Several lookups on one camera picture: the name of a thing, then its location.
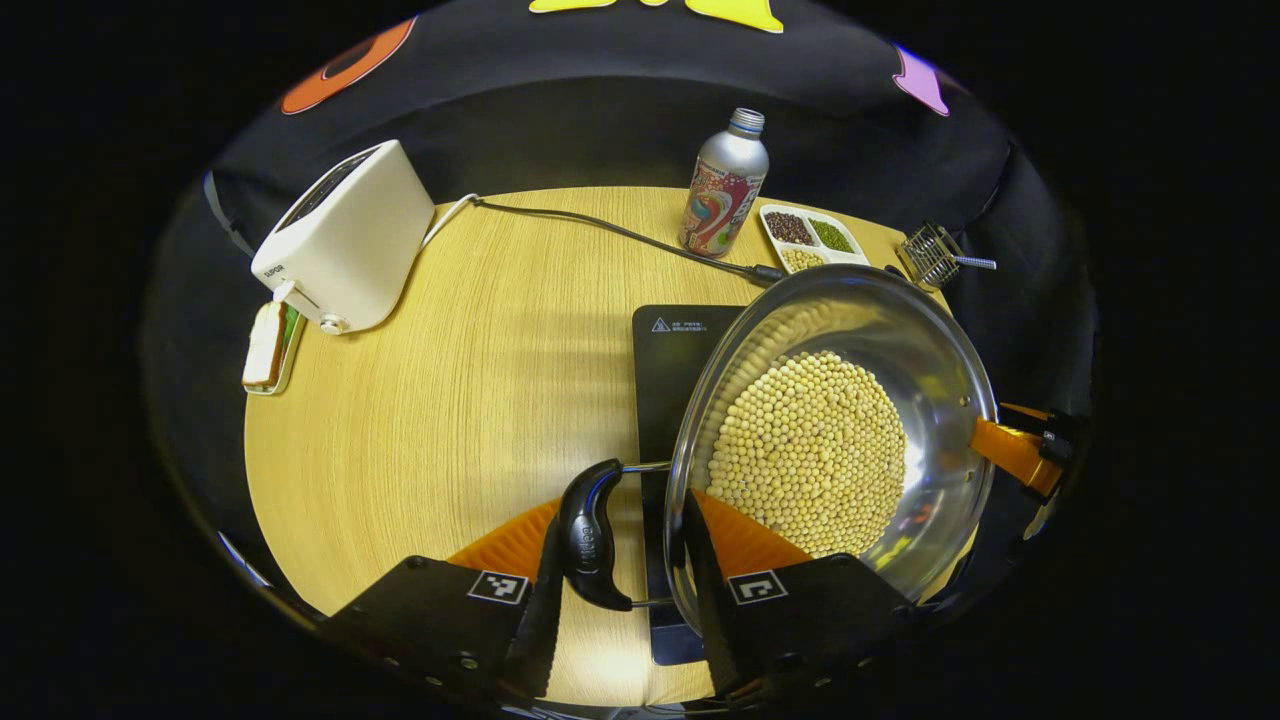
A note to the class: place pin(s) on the white divided dish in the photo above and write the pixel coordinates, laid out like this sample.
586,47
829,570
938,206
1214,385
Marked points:
812,243

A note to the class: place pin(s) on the silver bottle with colourful label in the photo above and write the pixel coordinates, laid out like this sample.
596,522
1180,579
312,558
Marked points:
725,190

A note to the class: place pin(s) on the sandwich with lettuce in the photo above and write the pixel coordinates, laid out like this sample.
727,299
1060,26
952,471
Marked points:
263,345

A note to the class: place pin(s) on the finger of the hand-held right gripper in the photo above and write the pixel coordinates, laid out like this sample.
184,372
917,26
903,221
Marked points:
1040,418
1010,450

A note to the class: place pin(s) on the white rectangular plate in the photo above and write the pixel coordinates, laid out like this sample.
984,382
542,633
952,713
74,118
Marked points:
272,390

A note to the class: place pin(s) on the pile of soybeans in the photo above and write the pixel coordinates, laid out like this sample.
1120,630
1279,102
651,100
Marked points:
810,450

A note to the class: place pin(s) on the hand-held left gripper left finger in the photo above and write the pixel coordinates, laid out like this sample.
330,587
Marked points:
530,630

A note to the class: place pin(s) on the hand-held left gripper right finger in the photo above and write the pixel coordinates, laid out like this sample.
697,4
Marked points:
720,610

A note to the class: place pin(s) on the pile of red beans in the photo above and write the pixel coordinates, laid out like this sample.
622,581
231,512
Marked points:
788,228

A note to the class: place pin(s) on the white toaster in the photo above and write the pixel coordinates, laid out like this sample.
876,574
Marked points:
350,240

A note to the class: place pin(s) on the small pile of yellow beans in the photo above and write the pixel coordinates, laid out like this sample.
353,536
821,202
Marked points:
800,260

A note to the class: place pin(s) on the black induction cooktop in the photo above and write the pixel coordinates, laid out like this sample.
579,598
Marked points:
665,400

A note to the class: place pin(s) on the pile of green beans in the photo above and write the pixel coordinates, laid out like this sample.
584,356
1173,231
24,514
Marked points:
831,235

